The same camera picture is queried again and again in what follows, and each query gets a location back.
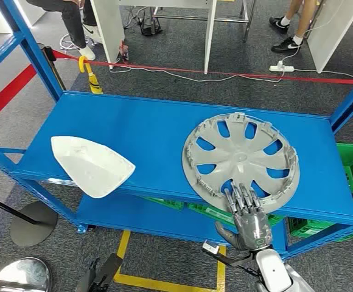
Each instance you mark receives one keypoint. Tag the person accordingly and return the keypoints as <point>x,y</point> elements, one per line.
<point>304,16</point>
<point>73,20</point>

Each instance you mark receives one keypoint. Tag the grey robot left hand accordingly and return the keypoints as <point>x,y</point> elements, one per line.
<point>86,280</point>

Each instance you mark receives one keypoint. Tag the chrome stanchion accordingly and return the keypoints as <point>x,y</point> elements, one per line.
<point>21,274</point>

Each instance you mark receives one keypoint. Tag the white power strip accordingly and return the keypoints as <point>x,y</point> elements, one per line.
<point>281,68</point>

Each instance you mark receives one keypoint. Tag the white desk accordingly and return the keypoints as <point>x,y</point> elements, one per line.
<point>110,24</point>

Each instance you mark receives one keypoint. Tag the white plastic mirror shell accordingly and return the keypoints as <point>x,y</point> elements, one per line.
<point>91,165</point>

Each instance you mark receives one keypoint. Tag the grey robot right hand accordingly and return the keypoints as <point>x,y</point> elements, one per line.
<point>251,229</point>

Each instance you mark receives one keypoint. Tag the blue metal shelf rack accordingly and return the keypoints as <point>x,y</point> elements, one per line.
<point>152,133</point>

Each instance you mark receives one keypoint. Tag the yellow umbrella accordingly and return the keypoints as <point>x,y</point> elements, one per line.
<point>92,78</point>

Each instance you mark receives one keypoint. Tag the yellow floor tape square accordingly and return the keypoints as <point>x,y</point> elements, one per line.
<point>221,270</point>

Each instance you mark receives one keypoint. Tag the grey plastic wheel cover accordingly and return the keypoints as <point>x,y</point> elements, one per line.
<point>240,157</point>

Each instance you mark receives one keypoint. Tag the red floor tape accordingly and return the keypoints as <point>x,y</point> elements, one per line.
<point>6,96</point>

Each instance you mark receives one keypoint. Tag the red barrier belt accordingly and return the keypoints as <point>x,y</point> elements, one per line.
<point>164,69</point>

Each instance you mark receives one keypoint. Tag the chrome table frame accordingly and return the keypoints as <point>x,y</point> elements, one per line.
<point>200,18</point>

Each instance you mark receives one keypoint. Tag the black belt stanchion post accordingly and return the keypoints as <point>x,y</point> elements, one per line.
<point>57,76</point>

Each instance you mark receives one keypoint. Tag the white desk panel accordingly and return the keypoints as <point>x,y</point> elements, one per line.
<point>332,32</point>

